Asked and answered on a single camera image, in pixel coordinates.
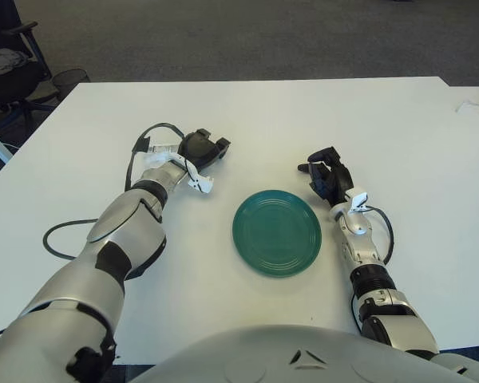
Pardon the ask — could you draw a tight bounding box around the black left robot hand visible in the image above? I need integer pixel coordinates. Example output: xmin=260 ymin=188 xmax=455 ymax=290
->
xmin=177 ymin=128 xmax=232 ymax=168

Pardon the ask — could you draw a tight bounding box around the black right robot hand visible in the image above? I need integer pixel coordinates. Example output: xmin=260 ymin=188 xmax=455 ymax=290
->
xmin=297 ymin=146 xmax=354 ymax=207

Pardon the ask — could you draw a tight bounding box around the green round plate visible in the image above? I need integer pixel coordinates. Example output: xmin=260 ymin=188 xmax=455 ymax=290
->
xmin=232 ymin=189 xmax=323 ymax=279

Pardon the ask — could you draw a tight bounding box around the black mesh wastebasket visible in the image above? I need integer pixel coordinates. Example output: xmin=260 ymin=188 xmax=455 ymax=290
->
xmin=52 ymin=68 xmax=92 ymax=99

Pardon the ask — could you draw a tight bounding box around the grey robot torso shell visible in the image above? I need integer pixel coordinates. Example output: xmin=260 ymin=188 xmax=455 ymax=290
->
xmin=131 ymin=323 xmax=479 ymax=383

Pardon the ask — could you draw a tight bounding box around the black office chair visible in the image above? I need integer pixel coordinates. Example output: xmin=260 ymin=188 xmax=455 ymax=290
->
xmin=0 ymin=0 xmax=61 ymax=132

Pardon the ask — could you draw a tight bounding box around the grey cloth on chair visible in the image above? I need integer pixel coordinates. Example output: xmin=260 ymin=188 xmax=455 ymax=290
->
xmin=0 ymin=47 xmax=29 ymax=71

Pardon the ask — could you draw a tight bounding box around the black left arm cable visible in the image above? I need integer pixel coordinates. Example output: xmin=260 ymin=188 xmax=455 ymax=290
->
xmin=0 ymin=122 xmax=187 ymax=340

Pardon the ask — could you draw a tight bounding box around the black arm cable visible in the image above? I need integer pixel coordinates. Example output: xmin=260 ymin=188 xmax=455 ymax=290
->
xmin=0 ymin=122 xmax=187 ymax=340
xmin=365 ymin=205 xmax=396 ymax=264

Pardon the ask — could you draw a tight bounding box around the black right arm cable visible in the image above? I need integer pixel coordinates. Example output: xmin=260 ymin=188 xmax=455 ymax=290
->
xmin=365 ymin=205 xmax=396 ymax=264

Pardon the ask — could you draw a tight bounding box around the thin white cable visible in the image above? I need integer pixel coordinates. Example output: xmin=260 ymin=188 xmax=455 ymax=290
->
xmin=456 ymin=99 xmax=479 ymax=115

